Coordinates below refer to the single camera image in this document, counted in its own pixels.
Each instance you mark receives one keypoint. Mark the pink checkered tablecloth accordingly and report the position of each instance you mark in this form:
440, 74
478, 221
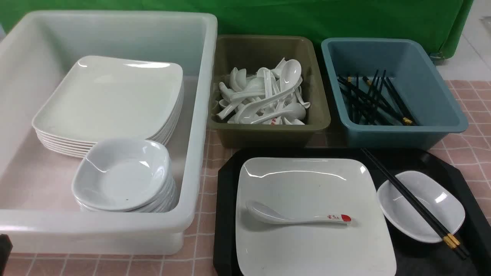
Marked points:
468, 151

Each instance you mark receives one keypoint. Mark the black chopstick gold band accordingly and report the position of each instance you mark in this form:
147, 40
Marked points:
414, 201

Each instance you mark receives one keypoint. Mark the small white sauce bowl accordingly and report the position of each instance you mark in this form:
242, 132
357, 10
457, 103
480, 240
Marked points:
440, 202

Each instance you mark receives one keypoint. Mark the stack of white bowls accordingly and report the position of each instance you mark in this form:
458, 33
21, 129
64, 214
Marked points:
126, 175

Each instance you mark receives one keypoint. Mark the white spoon red handle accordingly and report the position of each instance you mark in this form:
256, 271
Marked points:
265, 214

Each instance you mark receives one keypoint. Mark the stack of white square plates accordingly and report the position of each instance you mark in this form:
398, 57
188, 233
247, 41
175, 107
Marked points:
102, 98

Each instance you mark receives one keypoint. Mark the green backdrop cloth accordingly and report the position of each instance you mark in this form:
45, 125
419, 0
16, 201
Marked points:
435, 24

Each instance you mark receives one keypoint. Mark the black object at corner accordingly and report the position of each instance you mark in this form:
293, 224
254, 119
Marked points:
5, 249

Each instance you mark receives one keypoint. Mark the pile of black chopsticks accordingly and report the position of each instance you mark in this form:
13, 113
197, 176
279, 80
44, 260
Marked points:
374, 101

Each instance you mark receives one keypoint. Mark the black plastic serving tray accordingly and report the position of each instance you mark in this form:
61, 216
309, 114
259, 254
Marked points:
413, 258

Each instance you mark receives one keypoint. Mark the olive plastic spoon bin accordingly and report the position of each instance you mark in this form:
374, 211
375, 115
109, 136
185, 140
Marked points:
252, 52

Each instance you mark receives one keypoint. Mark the pile of white spoons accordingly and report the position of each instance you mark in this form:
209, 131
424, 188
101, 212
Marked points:
268, 97

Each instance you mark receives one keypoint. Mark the large white plastic tub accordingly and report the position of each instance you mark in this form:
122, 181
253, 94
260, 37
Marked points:
38, 212

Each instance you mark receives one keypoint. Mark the blue plastic chopstick bin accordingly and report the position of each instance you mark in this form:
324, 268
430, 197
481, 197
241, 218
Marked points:
414, 76

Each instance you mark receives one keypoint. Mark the white square rice plate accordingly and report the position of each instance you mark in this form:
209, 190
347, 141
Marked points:
303, 188

